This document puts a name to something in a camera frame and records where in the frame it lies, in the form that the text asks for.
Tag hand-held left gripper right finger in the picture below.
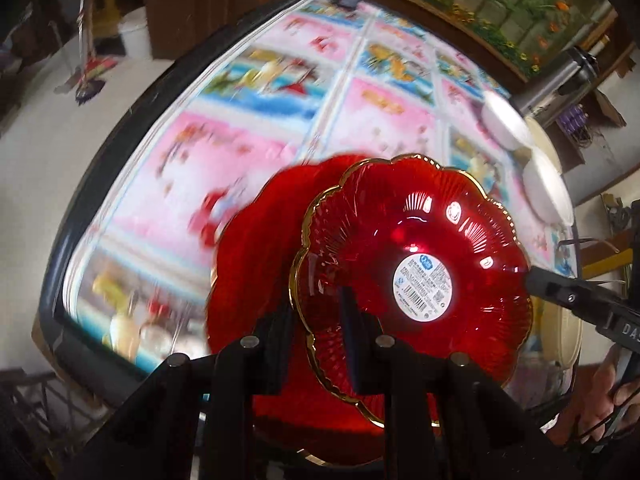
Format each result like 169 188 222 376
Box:
339 285 581 480

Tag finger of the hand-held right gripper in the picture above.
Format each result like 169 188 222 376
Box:
525 266 616 326

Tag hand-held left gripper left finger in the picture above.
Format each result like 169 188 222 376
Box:
60 305 296 480

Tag red gold-rimmed plate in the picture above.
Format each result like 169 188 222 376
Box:
206 154 441 468

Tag red plate with white label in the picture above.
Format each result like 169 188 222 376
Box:
290 152 534 431

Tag person's right hand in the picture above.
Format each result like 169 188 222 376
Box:
542 347 640 448

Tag cream plate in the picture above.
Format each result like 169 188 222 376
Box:
537 302 584 372

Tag cream bowl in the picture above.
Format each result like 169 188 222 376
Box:
522 116 563 171

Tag purple bottles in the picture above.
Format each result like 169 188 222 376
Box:
560 105 589 134

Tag stainless steel thermos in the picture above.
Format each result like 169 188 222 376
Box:
515 47 599 128

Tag printed tablecloth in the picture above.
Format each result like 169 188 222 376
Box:
67 0 578 378

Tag brown cardboard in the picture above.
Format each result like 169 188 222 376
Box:
31 310 57 358

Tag wooden chair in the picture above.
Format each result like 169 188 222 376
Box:
0 367 116 480

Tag black framed table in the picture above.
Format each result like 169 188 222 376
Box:
37 0 588 411

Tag red broom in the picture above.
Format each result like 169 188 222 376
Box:
74 56 119 105

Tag white bucket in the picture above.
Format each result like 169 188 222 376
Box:
117 10 152 59

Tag wooden cabinet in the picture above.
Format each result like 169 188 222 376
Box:
142 0 531 81

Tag chrome pole stand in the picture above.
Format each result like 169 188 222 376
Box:
76 0 95 88

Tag black cable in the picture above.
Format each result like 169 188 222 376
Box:
554 237 621 281

